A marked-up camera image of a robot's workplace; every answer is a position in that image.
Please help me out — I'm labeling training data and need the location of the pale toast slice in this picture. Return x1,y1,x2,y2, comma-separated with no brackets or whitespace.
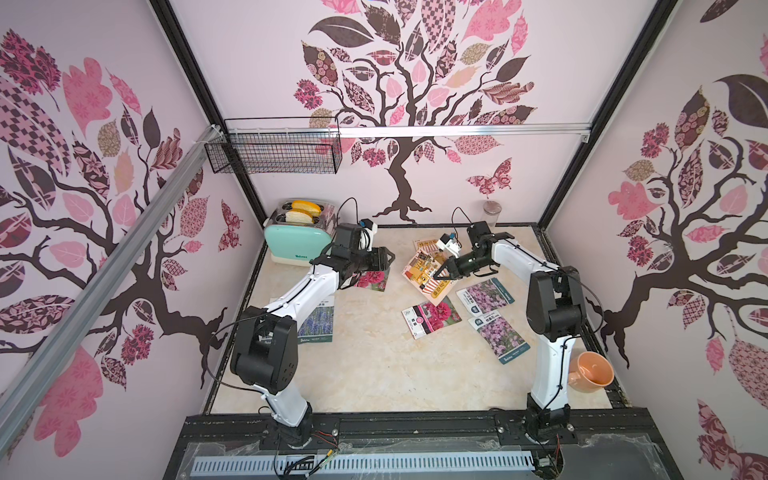
285,210,315,225

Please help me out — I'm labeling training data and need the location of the aluminium rail back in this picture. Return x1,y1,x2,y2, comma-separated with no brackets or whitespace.
230,123,591,138

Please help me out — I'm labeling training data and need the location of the black wire basket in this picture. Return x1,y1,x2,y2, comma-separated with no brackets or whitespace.
204,113,342,175

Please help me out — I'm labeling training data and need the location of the black base frame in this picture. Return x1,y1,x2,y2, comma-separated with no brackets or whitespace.
164,408,681,479

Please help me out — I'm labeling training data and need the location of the purple flower packet lower right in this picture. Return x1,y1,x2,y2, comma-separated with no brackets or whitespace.
470,311,530,365

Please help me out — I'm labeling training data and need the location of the white vented strip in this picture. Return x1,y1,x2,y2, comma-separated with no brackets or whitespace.
189,451,535,479

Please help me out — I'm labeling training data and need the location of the purple flower packet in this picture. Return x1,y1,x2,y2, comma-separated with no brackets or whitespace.
457,278,514,316
470,311,530,365

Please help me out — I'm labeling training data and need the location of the sunflower shop packet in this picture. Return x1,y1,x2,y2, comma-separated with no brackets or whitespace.
402,250,458,305
414,239,442,256

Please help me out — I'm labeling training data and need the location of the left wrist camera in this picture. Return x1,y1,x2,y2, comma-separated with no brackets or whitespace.
358,219,378,251

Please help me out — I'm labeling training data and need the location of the purple flower packet upper right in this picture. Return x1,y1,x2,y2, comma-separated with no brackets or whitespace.
457,278,514,316

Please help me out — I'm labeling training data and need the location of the lavender packet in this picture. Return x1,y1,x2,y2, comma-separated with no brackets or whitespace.
298,305,335,344

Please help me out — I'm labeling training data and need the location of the pink flower packet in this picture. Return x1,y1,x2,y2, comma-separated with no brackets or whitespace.
402,298,462,340
356,269,390,292

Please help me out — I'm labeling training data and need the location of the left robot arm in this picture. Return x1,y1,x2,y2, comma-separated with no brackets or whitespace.
230,219,395,447

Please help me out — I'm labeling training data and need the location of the clear glass jar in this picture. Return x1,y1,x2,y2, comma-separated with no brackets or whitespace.
482,200,502,230

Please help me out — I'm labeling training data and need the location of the aluminium rail left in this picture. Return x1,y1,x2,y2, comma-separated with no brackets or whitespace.
1,124,222,454

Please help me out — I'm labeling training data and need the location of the yellow toast slice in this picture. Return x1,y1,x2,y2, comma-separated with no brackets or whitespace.
291,200,323,217

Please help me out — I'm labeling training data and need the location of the aluminium rail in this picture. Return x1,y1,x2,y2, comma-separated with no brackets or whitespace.
230,123,591,138
1,124,222,454

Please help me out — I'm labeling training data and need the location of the orange cup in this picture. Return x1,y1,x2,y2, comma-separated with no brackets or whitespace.
568,351,615,393

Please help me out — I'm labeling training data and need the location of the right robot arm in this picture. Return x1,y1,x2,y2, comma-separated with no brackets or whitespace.
433,221,587,444

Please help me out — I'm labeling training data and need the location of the mint green toaster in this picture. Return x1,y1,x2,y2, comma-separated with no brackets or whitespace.
264,199,337,265

